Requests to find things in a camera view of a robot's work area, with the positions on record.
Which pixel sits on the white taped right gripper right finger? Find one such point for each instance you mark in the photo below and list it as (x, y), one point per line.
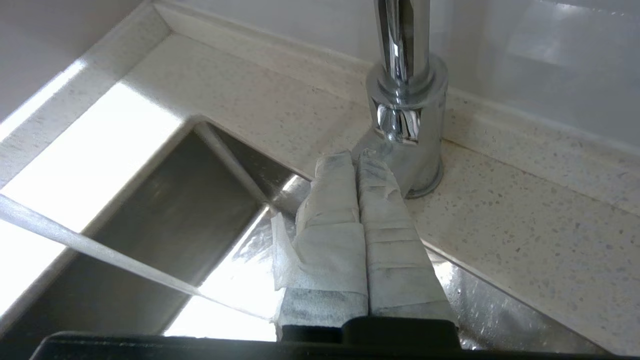
(395, 250)

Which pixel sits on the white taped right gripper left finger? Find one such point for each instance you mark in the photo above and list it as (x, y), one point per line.
(330, 240)

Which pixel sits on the stainless steel sink basin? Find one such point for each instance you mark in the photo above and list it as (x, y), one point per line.
(175, 215)

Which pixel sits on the tall chrome faucet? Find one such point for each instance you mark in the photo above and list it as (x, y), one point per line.
(405, 50)

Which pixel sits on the tall pale cabinet side panel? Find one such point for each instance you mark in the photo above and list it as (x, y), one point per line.
(50, 40)

